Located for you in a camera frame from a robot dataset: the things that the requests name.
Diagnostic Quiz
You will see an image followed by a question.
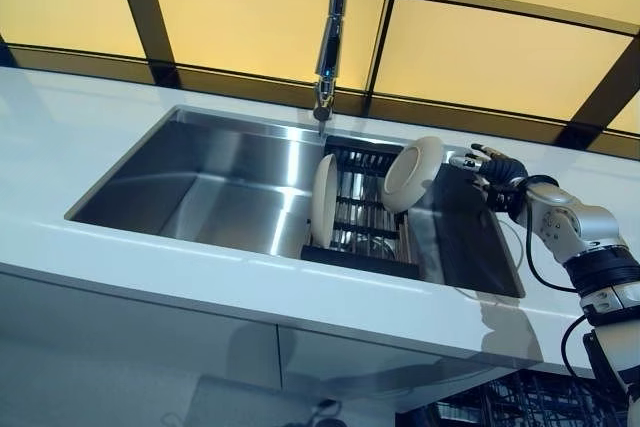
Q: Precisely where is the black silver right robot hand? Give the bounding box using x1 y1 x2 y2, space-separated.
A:
447 142 529 194

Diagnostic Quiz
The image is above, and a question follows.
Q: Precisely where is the black sink dish rack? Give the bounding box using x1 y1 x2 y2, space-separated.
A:
300 135 422 279

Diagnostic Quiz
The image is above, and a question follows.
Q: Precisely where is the chrome gooseneck kitchen faucet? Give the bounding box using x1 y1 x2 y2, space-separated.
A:
312 0 354 136

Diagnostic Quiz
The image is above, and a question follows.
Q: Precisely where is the grey cabinet door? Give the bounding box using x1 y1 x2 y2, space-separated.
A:
276 323 517 427
0 270 282 427

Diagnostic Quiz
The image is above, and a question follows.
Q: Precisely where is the stainless steel sink basin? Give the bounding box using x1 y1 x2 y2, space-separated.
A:
66 104 527 299

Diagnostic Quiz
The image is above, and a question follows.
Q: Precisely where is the dark wire dishwasher rack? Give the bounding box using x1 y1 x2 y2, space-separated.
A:
433 370 632 427

